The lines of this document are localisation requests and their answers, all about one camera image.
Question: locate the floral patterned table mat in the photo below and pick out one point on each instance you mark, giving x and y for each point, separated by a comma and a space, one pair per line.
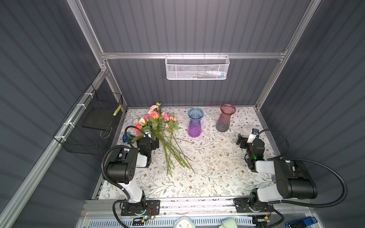
218, 164

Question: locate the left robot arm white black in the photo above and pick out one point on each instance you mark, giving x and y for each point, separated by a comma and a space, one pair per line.
119, 166

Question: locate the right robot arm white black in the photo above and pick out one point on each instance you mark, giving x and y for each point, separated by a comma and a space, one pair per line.
291, 178

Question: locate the yellow green marker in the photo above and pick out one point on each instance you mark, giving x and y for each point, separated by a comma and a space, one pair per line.
117, 110

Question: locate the blue purple glass vase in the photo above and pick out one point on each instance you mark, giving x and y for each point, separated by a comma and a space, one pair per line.
194, 127

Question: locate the blue artificial flower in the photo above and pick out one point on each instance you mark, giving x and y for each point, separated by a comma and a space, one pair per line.
126, 138

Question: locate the black wire basket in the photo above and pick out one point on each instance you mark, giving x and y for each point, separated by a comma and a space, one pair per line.
92, 126

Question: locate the white wire mesh basket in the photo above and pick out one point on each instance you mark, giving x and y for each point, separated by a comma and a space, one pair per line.
178, 66

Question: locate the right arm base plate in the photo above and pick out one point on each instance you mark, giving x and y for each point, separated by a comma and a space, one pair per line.
245, 205

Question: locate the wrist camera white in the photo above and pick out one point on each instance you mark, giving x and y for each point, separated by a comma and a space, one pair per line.
254, 133
147, 132

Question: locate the pink grey glass vase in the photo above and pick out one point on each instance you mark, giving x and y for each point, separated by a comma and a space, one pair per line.
223, 122

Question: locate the bunch of artificial flowers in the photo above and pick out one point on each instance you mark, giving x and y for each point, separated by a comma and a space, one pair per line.
163, 126

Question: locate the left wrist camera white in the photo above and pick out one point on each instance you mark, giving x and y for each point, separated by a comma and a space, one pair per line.
147, 132

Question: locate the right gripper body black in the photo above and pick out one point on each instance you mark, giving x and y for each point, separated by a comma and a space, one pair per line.
244, 142

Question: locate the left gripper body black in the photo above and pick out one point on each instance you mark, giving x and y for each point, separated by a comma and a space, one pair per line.
141, 141

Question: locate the blue device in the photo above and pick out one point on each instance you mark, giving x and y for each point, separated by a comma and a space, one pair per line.
301, 223

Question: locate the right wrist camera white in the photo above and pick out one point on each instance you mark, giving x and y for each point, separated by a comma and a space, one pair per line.
254, 133

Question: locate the white vented rail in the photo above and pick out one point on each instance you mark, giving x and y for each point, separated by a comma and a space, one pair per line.
197, 222

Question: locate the markers in white basket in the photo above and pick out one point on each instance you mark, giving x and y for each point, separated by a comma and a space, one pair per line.
208, 75

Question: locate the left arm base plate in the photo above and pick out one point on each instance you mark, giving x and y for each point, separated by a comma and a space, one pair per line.
149, 207

